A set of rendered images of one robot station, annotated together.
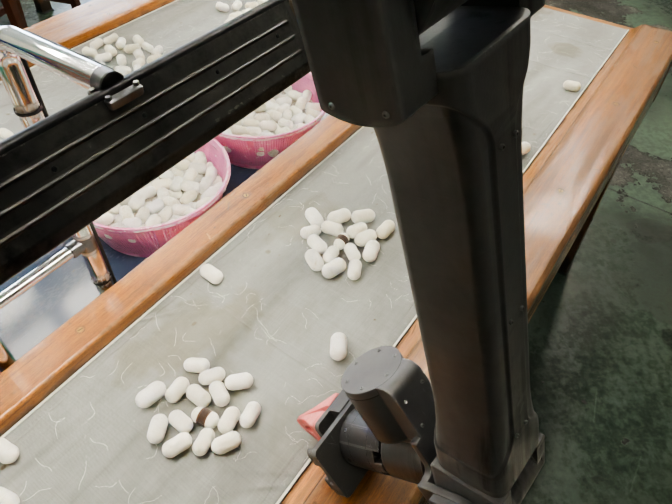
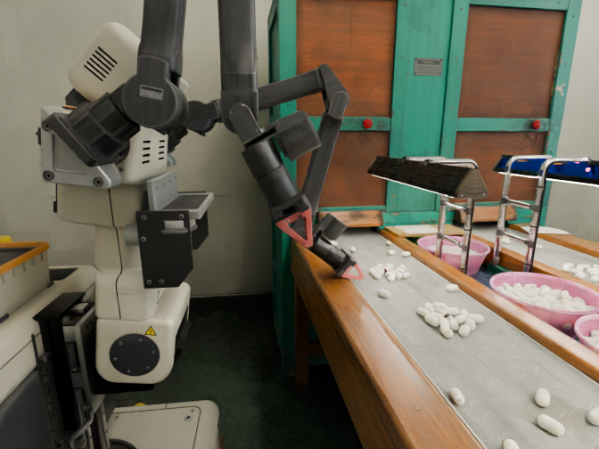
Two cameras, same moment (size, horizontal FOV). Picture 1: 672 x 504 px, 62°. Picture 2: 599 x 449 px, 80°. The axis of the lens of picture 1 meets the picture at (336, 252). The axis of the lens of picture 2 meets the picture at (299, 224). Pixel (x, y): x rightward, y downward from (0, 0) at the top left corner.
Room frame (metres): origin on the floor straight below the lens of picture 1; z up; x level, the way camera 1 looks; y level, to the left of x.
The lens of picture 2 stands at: (0.92, -0.82, 1.18)
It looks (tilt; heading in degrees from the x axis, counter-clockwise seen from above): 14 degrees down; 137
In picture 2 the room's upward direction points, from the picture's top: straight up
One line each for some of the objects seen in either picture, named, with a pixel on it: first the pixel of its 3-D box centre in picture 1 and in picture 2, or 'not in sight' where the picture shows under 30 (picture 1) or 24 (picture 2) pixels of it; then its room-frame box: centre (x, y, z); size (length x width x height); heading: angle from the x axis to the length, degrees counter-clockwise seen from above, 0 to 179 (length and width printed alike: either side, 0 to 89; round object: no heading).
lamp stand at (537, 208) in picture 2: not in sight; (537, 220); (0.60, 0.62, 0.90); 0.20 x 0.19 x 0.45; 146
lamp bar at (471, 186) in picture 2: (42, 171); (413, 171); (0.33, 0.22, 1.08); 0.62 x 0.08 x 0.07; 146
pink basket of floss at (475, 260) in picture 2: not in sight; (451, 255); (0.35, 0.55, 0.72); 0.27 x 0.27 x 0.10
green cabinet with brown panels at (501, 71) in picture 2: not in sight; (404, 110); (-0.12, 0.89, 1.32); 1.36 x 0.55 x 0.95; 56
